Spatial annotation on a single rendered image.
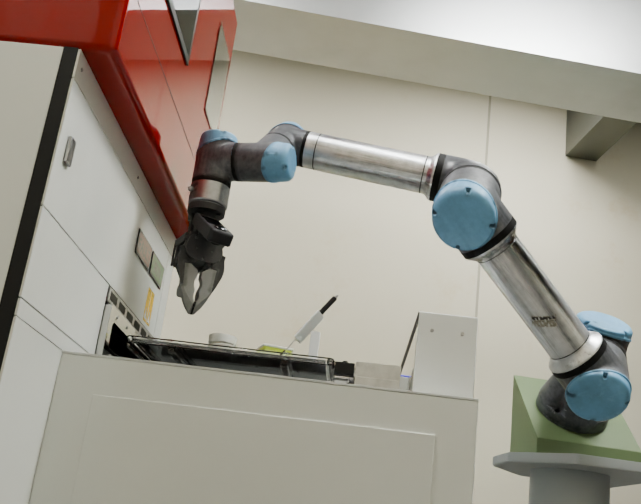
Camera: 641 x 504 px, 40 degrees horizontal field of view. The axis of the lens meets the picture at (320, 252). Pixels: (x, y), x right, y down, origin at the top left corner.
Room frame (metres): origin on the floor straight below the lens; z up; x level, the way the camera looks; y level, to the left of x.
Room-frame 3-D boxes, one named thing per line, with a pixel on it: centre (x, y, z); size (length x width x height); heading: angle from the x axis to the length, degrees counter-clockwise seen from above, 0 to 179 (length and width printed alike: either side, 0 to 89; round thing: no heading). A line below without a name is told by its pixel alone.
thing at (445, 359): (1.61, -0.23, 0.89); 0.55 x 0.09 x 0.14; 177
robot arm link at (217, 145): (1.56, 0.22, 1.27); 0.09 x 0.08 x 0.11; 74
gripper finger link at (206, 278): (1.57, 0.21, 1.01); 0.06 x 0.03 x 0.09; 26
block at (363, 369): (1.54, -0.13, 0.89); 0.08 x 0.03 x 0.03; 87
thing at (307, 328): (1.94, 0.00, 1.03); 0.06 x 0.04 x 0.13; 87
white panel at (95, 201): (1.52, 0.36, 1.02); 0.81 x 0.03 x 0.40; 177
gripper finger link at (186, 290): (1.56, 0.24, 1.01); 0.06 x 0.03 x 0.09; 26
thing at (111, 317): (1.70, 0.34, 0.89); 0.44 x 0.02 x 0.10; 177
